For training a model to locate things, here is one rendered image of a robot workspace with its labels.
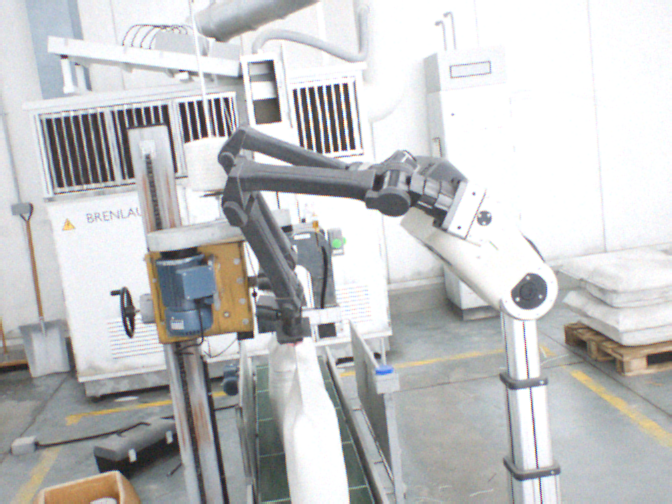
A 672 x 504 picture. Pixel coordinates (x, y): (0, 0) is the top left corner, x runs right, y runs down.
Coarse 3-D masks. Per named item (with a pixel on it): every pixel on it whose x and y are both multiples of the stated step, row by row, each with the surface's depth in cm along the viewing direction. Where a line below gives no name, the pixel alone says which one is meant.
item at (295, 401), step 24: (312, 384) 258; (288, 408) 243; (312, 408) 234; (288, 432) 232; (312, 432) 228; (336, 432) 235; (288, 456) 232; (312, 456) 227; (336, 456) 228; (288, 480) 243; (312, 480) 227; (336, 480) 229
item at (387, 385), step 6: (372, 372) 264; (396, 372) 260; (378, 378) 258; (384, 378) 258; (390, 378) 259; (378, 384) 259; (384, 384) 259; (390, 384) 259; (396, 384) 259; (378, 390) 259; (384, 390) 259; (390, 390) 259; (396, 390) 260
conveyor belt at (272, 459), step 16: (256, 368) 443; (320, 368) 428; (336, 400) 374; (272, 416) 363; (272, 432) 344; (272, 448) 326; (352, 448) 316; (272, 464) 310; (352, 464) 301; (272, 480) 296; (352, 480) 287; (272, 496) 283; (288, 496) 281; (352, 496) 275; (368, 496) 273
